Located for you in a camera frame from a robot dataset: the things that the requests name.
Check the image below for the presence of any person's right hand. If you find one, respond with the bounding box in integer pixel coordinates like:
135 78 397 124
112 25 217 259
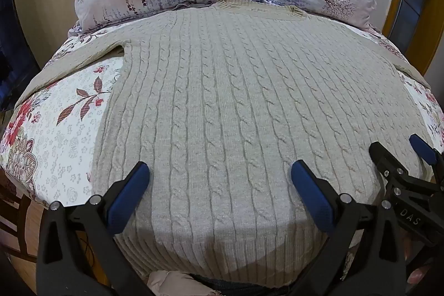
403 234 434 291

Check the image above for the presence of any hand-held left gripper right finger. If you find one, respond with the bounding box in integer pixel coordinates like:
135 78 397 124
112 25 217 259
291 160 410 296

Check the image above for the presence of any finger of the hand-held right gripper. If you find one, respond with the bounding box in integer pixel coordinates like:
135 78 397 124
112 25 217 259
369 141 405 186
408 134 443 166

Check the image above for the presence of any pale pink cloth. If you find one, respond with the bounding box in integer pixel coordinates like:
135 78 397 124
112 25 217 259
145 270 221 296

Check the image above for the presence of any beige cable-knit sweater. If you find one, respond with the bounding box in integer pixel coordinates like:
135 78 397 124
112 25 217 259
14 0 434 290

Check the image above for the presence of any red floral bed sheet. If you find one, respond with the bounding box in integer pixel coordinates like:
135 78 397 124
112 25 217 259
0 22 444 210

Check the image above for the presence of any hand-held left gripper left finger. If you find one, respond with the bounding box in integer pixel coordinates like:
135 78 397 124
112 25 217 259
36 161 153 296

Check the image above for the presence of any wooden chair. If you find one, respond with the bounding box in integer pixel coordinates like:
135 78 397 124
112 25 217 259
0 168 47 260

